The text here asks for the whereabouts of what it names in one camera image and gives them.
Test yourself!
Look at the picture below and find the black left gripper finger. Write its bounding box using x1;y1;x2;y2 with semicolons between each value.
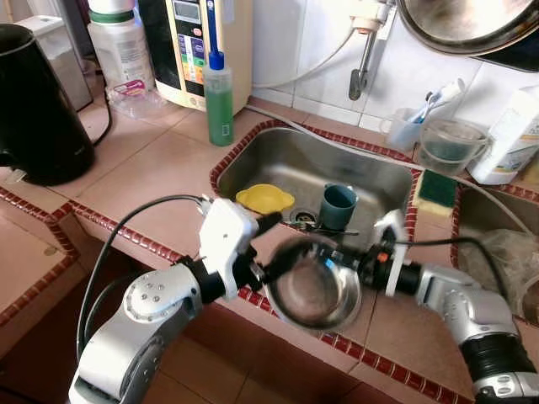
251;210;285;238
261;238;317;283

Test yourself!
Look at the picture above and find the yellow plastic bowl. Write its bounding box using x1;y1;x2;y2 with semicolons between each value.
235;183;296;215

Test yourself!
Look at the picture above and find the teal ceramic mug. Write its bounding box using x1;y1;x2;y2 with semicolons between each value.
320;183;359;232

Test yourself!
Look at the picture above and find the steel bowl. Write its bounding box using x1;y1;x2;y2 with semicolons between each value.
264;234;363;331

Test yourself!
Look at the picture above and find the steel spoon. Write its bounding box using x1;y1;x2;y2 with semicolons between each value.
291;219;359;238

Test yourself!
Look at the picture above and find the steel sink basin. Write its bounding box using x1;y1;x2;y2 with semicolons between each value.
211;122;418;253
455;189;539;325

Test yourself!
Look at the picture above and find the green and yellow sponge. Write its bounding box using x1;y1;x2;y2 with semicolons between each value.
413;168;457;218

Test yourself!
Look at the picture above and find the green liquid soap bottle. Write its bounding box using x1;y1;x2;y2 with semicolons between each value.
204;50;235;147

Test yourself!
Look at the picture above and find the white curved faucet tube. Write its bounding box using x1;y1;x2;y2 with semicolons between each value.
251;29;359;89

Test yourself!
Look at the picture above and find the beige water ionizer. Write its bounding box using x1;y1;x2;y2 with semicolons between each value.
139;0;253;113

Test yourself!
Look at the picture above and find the white detergent bottle yellow cap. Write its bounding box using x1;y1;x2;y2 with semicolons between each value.
466;84;539;186

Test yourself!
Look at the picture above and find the clear packet pink label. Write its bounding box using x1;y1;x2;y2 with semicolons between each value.
108;78;169;119

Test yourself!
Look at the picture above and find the white bottle green cap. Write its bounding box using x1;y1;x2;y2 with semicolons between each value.
87;0;157;98

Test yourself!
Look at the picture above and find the steel wok lid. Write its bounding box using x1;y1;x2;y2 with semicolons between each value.
396;0;539;58

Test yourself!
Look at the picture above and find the black electric kettle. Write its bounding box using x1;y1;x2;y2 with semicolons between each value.
0;24;96;186

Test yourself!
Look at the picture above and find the grey plastic container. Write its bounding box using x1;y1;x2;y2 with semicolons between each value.
15;15;93;112

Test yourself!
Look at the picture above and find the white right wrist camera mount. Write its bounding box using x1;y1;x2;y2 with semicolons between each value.
373;209;411;297

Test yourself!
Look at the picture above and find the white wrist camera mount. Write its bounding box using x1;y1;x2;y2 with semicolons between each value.
373;209;411;297
198;198;259;301

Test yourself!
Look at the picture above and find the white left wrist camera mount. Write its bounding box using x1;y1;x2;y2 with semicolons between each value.
198;198;259;301

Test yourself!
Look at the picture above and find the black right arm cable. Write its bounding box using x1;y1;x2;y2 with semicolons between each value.
396;236;515;304

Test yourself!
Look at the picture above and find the white counter hose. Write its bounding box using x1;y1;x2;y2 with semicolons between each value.
244;103;527;232

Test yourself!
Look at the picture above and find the steel wall faucet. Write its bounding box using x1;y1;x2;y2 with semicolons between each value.
348;0;397;102

